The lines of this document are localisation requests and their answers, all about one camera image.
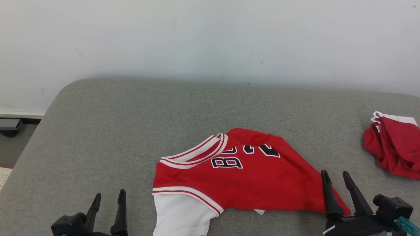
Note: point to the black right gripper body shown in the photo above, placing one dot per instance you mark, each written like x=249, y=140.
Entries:
x=357, y=226

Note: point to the white baseboard strip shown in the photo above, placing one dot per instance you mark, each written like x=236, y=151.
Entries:
x=19, y=115

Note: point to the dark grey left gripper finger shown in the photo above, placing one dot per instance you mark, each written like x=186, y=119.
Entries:
x=93, y=213
x=120, y=219

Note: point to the dark grey floor device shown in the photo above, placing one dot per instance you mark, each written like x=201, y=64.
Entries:
x=10, y=124

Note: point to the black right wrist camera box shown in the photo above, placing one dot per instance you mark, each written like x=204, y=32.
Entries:
x=393, y=208

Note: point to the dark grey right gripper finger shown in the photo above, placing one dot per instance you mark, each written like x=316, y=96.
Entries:
x=331, y=200
x=357, y=200

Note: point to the red shorts with white stripe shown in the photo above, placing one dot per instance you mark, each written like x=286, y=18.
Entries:
x=397, y=144

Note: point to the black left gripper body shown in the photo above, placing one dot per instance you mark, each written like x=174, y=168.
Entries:
x=101, y=234

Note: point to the red basketball jersey with lettering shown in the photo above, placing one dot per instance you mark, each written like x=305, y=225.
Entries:
x=262, y=186

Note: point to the white perforated floor object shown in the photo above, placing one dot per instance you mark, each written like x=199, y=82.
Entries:
x=4, y=177

